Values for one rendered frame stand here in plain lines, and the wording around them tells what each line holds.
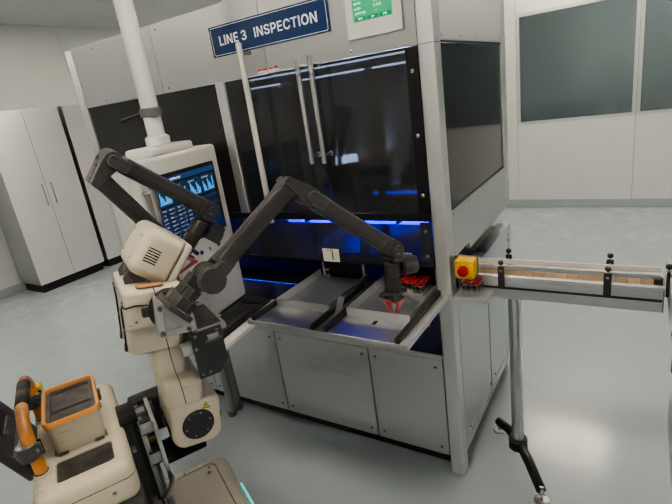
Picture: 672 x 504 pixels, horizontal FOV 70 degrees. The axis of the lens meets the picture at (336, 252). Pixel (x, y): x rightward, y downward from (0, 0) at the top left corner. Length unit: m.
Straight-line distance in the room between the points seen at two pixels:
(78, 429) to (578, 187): 5.79
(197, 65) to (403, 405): 1.79
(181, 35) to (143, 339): 1.40
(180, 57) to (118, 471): 1.72
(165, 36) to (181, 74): 0.18
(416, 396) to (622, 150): 4.65
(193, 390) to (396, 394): 1.00
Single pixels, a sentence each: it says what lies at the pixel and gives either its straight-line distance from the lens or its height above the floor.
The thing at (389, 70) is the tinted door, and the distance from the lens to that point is 1.83.
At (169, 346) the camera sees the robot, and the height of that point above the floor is 1.01.
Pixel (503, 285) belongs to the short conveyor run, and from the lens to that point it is 1.96.
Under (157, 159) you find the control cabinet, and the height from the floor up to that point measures 1.54.
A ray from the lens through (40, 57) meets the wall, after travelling 7.14.
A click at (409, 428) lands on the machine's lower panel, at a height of 0.18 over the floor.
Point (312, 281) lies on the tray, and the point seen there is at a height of 0.88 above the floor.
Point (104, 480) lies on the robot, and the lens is 1.56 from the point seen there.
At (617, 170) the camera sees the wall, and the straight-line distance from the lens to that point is 6.37.
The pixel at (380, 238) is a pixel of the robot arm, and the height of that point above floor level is 1.20.
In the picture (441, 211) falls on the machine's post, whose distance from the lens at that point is 1.81.
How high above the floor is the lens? 1.68
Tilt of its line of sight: 18 degrees down
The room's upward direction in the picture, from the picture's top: 8 degrees counter-clockwise
